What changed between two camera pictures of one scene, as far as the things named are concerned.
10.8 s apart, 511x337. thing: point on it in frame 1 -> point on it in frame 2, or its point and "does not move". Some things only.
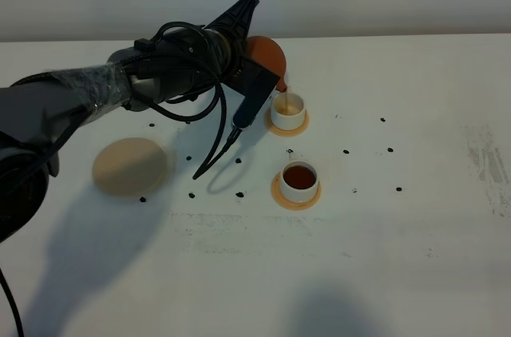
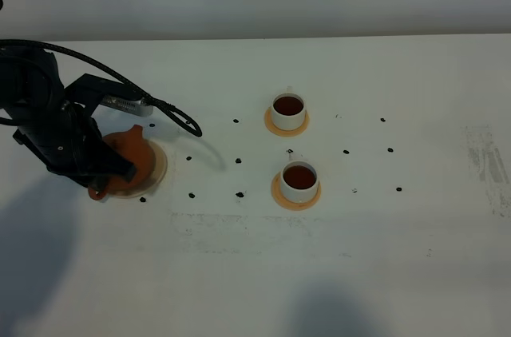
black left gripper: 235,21 -> 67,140
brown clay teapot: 264,53 -> 132,146
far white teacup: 287,111 does not move
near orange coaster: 286,203 does not move
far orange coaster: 285,132 does not move
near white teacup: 299,180 does not move
